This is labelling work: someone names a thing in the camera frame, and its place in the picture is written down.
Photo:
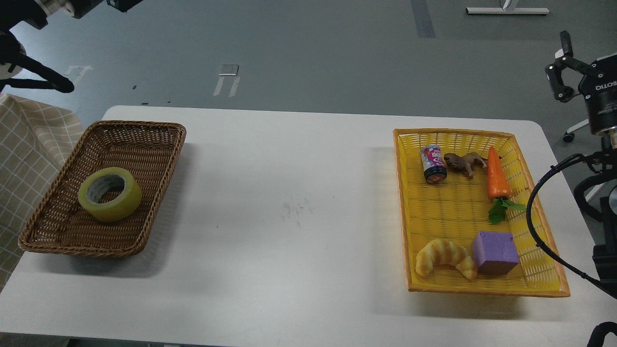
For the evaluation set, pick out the brown toy animal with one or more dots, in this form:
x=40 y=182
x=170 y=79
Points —
x=465 y=164

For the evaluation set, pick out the purple foam block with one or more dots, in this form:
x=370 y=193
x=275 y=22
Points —
x=494 y=252

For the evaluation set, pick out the yellow tape roll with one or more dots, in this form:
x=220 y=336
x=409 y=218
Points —
x=93 y=189

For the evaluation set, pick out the toy croissant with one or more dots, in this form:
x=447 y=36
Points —
x=439 y=252

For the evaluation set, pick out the office chair leg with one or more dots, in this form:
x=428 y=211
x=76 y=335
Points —
x=570 y=133

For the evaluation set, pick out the orange toy carrot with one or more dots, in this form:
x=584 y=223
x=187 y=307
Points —
x=499 y=192

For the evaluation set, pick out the yellow plastic basket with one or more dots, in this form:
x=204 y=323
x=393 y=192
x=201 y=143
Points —
x=457 y=209

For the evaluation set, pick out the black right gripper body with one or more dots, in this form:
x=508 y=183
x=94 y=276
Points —
x=600 y=94

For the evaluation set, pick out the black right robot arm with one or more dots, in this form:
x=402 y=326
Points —
x=564 y=75

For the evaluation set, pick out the white stand base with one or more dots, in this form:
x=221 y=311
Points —
x=509 y=7

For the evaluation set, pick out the small drink can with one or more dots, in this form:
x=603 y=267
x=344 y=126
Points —
x=434 y=168

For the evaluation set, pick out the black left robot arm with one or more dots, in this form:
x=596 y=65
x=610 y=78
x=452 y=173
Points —
x=75 y=51

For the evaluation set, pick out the brown wicker basket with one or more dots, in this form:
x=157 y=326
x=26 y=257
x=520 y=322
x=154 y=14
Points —
x=148 y=150

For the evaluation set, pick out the beige checkered cloth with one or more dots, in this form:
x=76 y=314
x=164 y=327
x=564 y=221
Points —
x=35 y=141

